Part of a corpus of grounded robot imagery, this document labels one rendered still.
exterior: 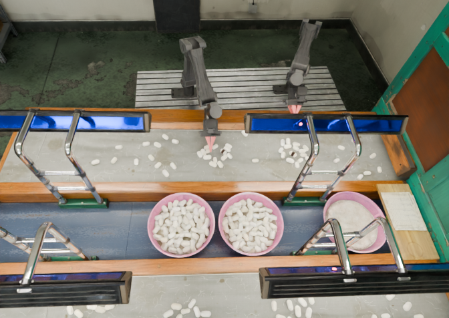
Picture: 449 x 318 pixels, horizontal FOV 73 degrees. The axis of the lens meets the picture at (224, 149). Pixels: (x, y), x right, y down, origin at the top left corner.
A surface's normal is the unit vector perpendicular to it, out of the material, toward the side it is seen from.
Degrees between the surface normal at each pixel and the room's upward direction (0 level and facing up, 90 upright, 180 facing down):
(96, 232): 0
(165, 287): 0
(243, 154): 0
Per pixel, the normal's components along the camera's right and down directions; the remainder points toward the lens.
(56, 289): 0.07, 0.40
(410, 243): 0.07, -0.56
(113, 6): 0.11, 0.82
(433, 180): -1.00, 0.00
